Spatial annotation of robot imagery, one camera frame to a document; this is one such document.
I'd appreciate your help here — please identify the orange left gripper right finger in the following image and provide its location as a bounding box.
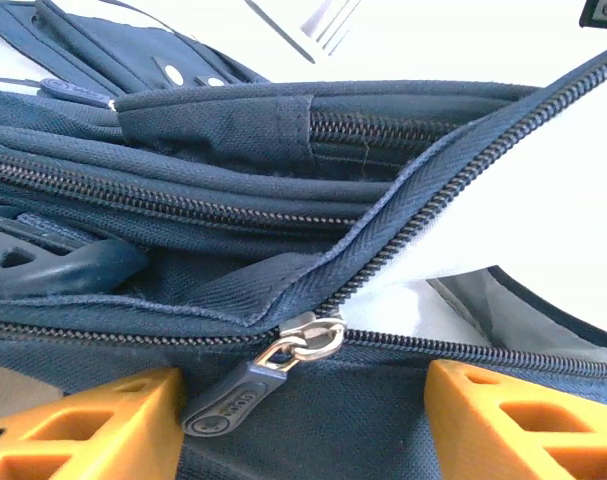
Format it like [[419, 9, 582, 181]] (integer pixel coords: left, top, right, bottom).
[[424, 359, 607, 480]]

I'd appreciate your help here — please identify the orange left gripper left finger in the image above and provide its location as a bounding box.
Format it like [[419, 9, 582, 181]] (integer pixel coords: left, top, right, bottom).
[[0, 367, 187, 480]]

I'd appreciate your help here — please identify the navy blue student backpack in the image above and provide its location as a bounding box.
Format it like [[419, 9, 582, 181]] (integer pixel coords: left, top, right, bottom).
[[0, 0, 607, 480]]

